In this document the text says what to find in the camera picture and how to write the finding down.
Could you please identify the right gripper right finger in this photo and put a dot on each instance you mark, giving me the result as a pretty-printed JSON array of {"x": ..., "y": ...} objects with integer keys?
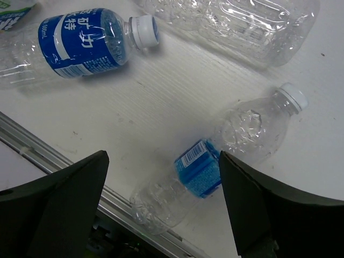
[{"x": 272, "y": 219}]

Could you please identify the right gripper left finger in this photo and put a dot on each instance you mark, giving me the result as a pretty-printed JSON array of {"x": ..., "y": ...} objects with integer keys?
[{"x": 53, "y": 215}]

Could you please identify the clear bottle green-blue label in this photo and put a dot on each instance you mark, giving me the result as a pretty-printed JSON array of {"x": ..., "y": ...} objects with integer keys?
[{"x": 12, "y": 11}]

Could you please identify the small clear bottle blue label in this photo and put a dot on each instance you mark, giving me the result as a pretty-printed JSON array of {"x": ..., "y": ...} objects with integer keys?
[{"x": 251, "y": 131}]

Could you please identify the clear bottle dark blue label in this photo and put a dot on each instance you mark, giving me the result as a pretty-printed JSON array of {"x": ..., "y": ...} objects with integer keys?
[{"x": 73, "y": 45}]

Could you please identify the large clear unlabelled bottle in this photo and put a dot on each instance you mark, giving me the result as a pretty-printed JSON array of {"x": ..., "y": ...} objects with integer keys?
[{"x": 260, "y": 33}]

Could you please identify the aluminium table frame rail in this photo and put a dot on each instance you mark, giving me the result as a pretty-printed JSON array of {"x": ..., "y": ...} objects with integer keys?
[{"x": 111, "y": 207}]

